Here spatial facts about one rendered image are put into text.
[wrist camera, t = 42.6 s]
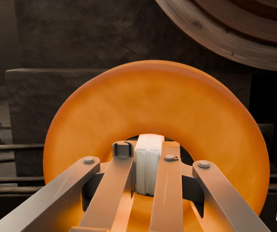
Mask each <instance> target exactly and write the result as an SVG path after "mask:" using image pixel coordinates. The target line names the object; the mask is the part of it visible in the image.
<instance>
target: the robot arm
mask: <svg viewBox="0 0 277 232"><path fill-rule="evenodd" d="M112 150H113V157H112V159H111V161H110V162H106V163H100V159H99V158H98V157H92V156H87V157H84V158H82V159H80V160H78V161H77V162H76V163H74V164H73V165H72V166H70V167H69V168H68V169H66V170H65V171H64V172H62V173H61V174H60V175H59V176H57V177H56V178H55V179H53V180H52V181H51V182H49V183H48V184H47V185H45V186H44V187H43V188H41V189H40V190H39V191H37V192H36V193H35V194H34V195H32V196H31V197H30V198H28V199H27V200H26V201H24V202H23V203H22V204H20V205H19V206H18V207H16V208H15V209H14V210H13V211H12V212H10V213H9V214H7V215H6V216H5V217H3V218H2V219H1V220H0V232H126V229H127V224H128V220H129V216H130V212H131V208H132V204H133V199H134V188H135V193H137V195H146V193H149V195H153V196H154V200H153V207H152V214H151V220H150V230H149V231H148V232H184V224H183V199H186V200H189V201H191V207H192V209H193V211H194V213H195V215H196V217H197V219H198V221H199V223H200V225H201V227H202V229H203V231H204V232H271V231H270V230H269V228H268V227H267V226H266V225H265V224H264V222H263V221H262V220H261V219H260V218H259V216H258V215H257V214H256V213H255V212H254V211H253V209H252V208H251V207H250V206H249V205H248V203H247V202H246V201H245V200H244V199H243V197H242V196H241V195H240V194H239V192H238V191H237V190H236V189H235V187H234V186H233V185H232V184H231V183H230V181H229V180H228V179H227V178H226V177H225V176H224V175H223V173H222V172H221V171H220V170H219V168H218V167H217V166H216V165H215V164H214V163H213V162H210V161H206V160H200V161H196V162H194V163H193V165H192V166H189V165H186V164H184V163H182V162H181V159H180V144H179V143H177V142H176V141H164V136H161V135H156V134H142V135H139V138H138V141H132V140H127V141H117V142H115V143H113V144H112Z"/></svg>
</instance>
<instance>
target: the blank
mask: <svg viewBox="0 0 277 232"><path fill-rule="evenodd" d="M142 134H156V135H161V136H164V137H167V138H170V139H172V140H174V141H176V142H177V143H179V144H180V145H181V146H183V147H184V148H185V149H186V150H187V151H188V153H189V154H190V155H191V157H192V159H193V161H194V162H196V161H200V160H206V161H210V162H213V163H214V164H215V165H216V166H217V167H218V168H219V170H220V171H221V172H222V173H223V175H224V176H225V177H226V178H227V179H228V180H229V181H230V183H231V184H232V185H233V186H234V187H235V189H236V190H237V191H238V192H239V194H240V195H241V196H242V197H243V199H244V200H245V201H246V202H247V203H248V205H249V206H250V207H251V208H252V209H253V211H254V212H255V213H256V214H257V215H258V216H259V215H260V213H261V211H262V208H263V206H264V203H265V199H266V196H267V192H268V187H269V180H270V164H269V157H268V151H267V147H266V144H265V141H264V138H263V135H262V133H261V131H260V129H259V127H258V125H257V123H256V121H255V120H254V118H253V117H252V115H251V114H250V113H249V111H248V110H247V108H246V107H245V106H244V105H243V104H242V103H241V102H240V101H239V99H238V98H237V97H236V96H235V95H234V94H233V93H232V92H231V91H230V90H229V89H228V88H227V87H226V86H225V85H223V84H222V83H221V82H219V81H218V80H216V79H215V78H214V77H212V76H211V75H209V74H207V73H205V72H203V71H201V70H199V69H196V68H194V67H191V66H188V65H186V64H181V63H177V62H172V61H165V60H143V61H136V62H131V63H127V64H123V65H120V66H117V67H114V68H112V69H110V70H108V71H106V72H104V73H102V74H100V75H98V76H96V77H94V78H93V79H91V80H89V81H88V82H86V83H85V84H83V85H82V86H81V87H79V88H78V89H77V90H76V91H75V92H73V93H72V94H71V95H70V96H69V97H68V98H67V100H66V101H65V102H64V103H63V105H62V106H61V107H60V109H59V110H58V112H57V113H56V115H55V117H54V119H53V121H52V123H51V125H50V127H49V130H48V133H47V136H46V141H45V146H44V153H43V172H44V179H45V184H46V185H47V184H48V183H49V182H51V181H52V180H53V179H55V178H56V177H57V176H59V175H60V174H61V173H62V172H64V171H65V170H66V169H68V168H69V167H70V166H72V165H73V164H74V163H76V162H77V161H78V160H80V159H82V158H84V157H87V156H92V157H98V158H99V159H100V163H106V162H110V161H111V159H112V157H113V150H112V144H113V143H115V142H117V141H125V140H127V139H128V138H131V137H133V136H137V135H142ZM153 200H154V197H148V196H144V195H137V193H135V192H134V199H133V204H132V208H131V212H130V216H129V220H128V224H127V229H126V232H148V231H149V230H150V220H151V214H152V207H153ZM183 224H184V232H204V231H203V229H202V227H201V225H200V223H199V221H198V219H197V217H196V215H195V213H194V211H193V209H192V207H191V201H189V200H186V199H183Z"/></svg>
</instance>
